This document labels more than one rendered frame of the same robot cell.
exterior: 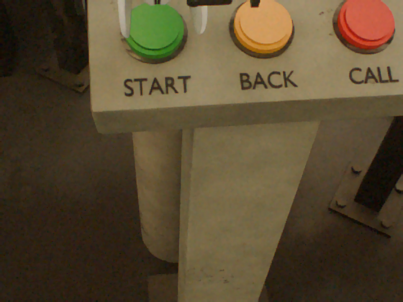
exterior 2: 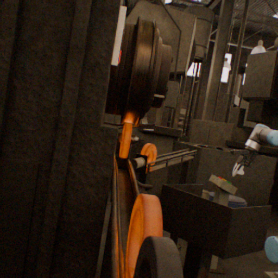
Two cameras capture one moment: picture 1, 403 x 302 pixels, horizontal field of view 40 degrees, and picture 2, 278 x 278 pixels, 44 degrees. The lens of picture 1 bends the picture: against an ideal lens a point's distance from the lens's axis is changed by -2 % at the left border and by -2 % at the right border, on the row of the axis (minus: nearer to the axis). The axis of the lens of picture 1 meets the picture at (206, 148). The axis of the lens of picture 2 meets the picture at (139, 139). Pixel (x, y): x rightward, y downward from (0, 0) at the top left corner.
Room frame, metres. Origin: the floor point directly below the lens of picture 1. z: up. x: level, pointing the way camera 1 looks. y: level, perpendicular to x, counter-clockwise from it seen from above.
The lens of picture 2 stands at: (0.70, 2.30, 0.90)
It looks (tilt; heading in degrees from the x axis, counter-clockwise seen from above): 3 degrees down; 275
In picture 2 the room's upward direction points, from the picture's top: 9 degrees clockwise
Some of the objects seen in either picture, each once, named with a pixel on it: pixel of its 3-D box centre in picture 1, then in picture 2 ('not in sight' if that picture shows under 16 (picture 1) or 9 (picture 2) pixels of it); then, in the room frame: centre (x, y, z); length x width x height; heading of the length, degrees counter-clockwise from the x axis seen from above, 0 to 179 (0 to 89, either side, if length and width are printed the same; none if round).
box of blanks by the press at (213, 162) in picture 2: not in sight; (214, 177); (0.10, -1.87, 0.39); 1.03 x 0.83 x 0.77; 26
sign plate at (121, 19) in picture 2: not in sight; (118, 44); (0.93, 1.13, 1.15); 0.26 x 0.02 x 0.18; 101
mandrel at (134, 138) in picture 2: not in sight; (119, 137); (0.93, 0.79, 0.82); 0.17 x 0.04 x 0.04; 11
